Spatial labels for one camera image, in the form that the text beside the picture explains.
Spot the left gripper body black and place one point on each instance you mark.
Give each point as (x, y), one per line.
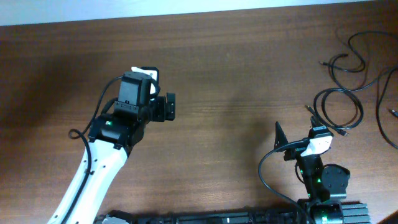
(157, 109)

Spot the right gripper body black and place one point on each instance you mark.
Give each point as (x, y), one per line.
(290, 154)

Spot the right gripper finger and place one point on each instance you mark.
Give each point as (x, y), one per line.
(315, 122)
(280, 138)

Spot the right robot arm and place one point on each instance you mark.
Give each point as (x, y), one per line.
(325, 183)

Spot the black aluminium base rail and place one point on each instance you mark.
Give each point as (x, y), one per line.
(355, 213)

